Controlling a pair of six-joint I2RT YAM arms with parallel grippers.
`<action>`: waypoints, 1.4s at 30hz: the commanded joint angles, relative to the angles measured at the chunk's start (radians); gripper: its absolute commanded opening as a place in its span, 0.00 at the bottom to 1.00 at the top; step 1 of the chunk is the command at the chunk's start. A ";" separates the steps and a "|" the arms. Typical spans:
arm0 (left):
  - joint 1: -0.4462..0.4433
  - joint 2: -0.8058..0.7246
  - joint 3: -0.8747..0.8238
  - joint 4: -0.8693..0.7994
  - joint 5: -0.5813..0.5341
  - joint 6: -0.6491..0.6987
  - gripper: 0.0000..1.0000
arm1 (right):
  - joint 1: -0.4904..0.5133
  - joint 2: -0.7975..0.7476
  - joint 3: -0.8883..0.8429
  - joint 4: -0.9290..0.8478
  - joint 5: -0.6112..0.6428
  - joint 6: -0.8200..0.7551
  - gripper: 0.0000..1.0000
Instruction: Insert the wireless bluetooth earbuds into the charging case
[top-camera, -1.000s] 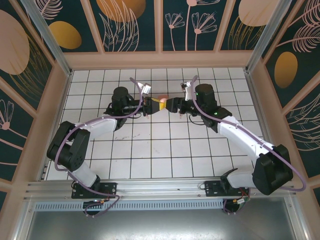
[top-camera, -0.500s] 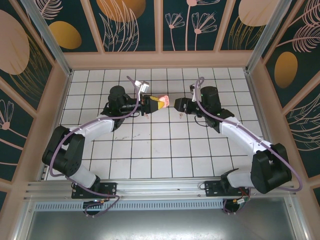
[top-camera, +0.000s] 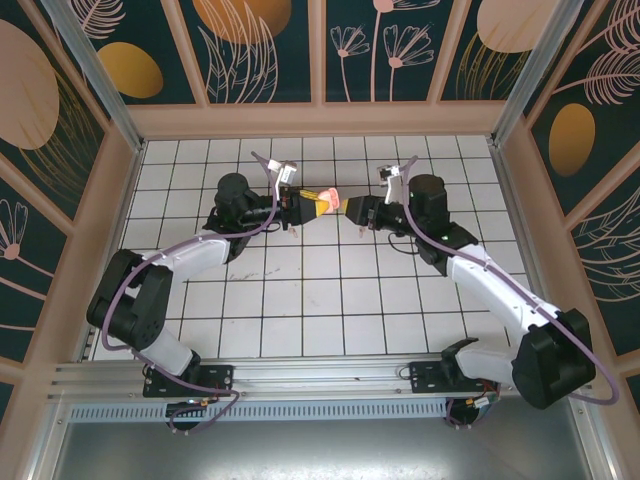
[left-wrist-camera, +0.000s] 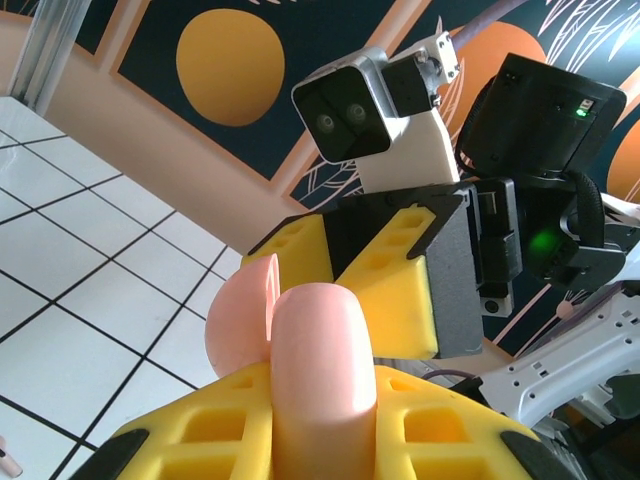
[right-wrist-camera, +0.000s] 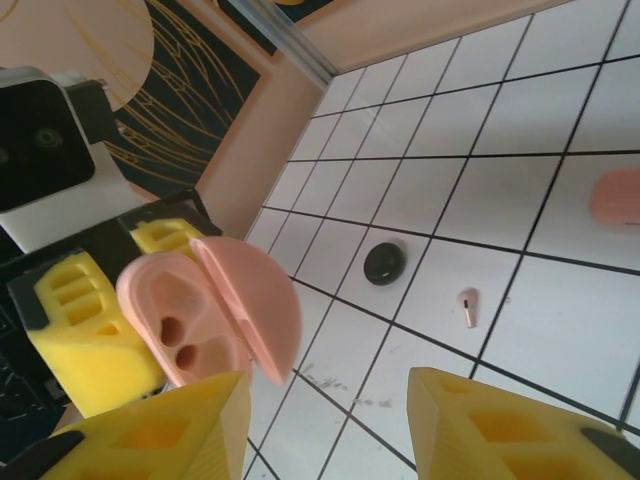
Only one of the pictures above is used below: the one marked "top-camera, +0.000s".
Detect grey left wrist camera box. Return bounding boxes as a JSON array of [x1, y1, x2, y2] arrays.
[[267, 159, 297, 185]]

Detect dark panel pink leaf outlines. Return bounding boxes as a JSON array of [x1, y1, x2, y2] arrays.
[[564, 179, 640, 359]]

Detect grey metal sheet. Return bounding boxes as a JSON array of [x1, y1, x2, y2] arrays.
[[29, 418, 614, 480]]

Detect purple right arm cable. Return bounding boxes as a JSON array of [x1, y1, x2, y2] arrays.
[[398, 155, 620, 429]]

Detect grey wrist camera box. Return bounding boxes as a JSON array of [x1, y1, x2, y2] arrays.
[[267, 159, 297, 185], [375, 162, 402, 187]]

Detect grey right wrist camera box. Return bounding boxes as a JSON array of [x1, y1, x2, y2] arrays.
[[375, 162, 402, 187]]

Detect dark panel pink circle gold lines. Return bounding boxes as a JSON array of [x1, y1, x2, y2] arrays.
[[0, 0, 112, 224], [437, 0, 574, 104]]

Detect small electronics board with wires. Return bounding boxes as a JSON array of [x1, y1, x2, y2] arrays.
[[469, 392, 502, 417]]

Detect aluminium corner post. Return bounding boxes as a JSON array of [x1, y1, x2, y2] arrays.
[[488, 0, 584, 149], [42, 0, 147, 154]]

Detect dark panel pink flowers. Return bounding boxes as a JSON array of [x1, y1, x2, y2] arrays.
[[323, 0, 454, 105]]

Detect grey slotted cable duct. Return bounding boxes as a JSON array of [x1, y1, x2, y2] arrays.
[[64, 401, 454, 422]]

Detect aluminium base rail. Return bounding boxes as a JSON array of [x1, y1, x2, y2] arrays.
[[47, 355, 594, 404]]

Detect aluminium table edge rail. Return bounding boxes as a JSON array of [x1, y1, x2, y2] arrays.
[[487, 142, 564, 321], [82, 142, 147, 362]]

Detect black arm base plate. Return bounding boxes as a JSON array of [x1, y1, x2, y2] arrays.
[[143, 363, 236, 398], [408, 359, 501, 397]]

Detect dark panel orange circle leaves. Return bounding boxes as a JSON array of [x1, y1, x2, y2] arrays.
[[177, 0, 321, 106]]

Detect dark panel orange oval leaf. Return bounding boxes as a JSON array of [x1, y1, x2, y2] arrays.
[[522, 0, 640, 219], [59, 0, 209, 107]]

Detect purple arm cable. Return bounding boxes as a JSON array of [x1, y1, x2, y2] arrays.
[[398, 155, 620, 429], [101, 151, 240, 436]]

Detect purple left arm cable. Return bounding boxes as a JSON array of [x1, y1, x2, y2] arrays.
[[101, 151, 240, 436]]

